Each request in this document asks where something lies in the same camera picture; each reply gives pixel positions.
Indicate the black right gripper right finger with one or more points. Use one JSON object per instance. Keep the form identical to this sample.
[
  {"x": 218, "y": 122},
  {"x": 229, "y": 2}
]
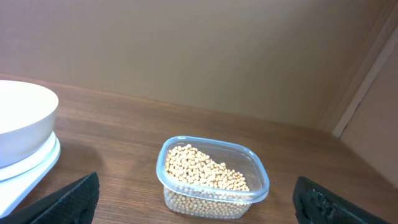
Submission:
[{"x": 315, "y": 204}]

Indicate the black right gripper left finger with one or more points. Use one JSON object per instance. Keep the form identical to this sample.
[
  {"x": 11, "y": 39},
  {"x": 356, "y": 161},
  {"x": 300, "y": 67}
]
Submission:
[{"x": 74, "y": 204}]

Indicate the white digital kitchen scale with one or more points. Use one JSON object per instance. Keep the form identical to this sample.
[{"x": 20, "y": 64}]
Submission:
[{"x": 18, "y": 179}]

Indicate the white bowl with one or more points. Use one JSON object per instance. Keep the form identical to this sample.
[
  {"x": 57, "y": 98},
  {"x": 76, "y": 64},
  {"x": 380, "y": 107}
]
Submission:
[{"x": 28, "y": 114}]

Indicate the clear plastic container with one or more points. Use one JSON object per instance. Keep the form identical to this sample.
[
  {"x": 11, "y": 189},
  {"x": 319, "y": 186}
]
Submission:
[{"x": 235, "y": 156}]

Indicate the pile of soybeans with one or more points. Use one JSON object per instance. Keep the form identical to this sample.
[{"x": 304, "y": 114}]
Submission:
[{"x": 190, "y": 166}]

